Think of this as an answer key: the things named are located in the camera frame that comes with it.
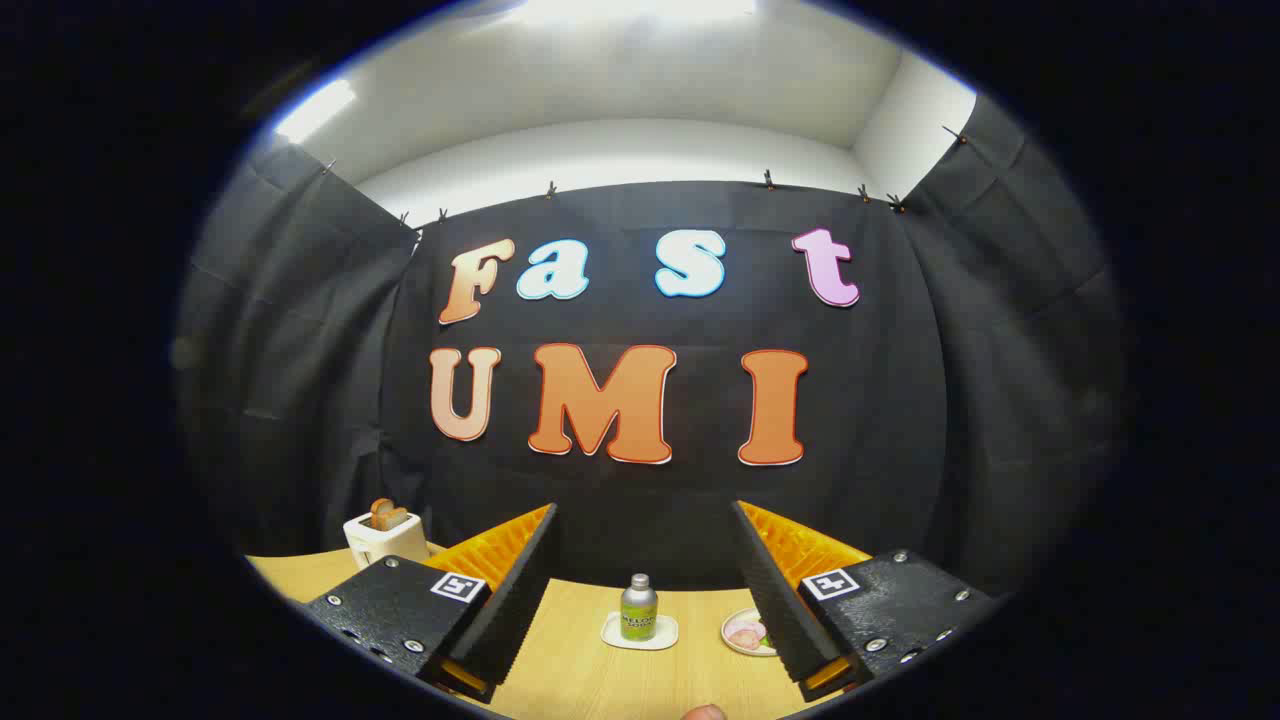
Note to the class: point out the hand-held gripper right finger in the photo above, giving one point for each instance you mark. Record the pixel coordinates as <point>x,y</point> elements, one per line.
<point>780,610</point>

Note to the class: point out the white oval food bowl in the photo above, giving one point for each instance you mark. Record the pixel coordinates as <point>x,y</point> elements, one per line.
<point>733,640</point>

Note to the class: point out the row of cloth clips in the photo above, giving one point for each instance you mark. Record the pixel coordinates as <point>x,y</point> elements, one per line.
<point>768,180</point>

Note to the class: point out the white square coaster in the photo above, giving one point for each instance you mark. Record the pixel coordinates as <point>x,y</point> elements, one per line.
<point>668,635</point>

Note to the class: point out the pink ham slice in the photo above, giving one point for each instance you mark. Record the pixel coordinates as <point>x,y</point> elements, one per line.
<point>747,633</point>

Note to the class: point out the brown toast slice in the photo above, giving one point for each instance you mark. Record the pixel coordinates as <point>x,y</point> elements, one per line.
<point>380,512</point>
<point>398,519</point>

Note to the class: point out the white toaster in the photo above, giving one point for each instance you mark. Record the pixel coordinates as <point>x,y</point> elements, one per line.
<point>385,545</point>

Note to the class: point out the green label metal bottle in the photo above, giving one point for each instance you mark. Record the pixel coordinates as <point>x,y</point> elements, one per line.
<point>639,615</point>

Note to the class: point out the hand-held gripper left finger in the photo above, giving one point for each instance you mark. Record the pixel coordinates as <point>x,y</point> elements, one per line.
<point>515,610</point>

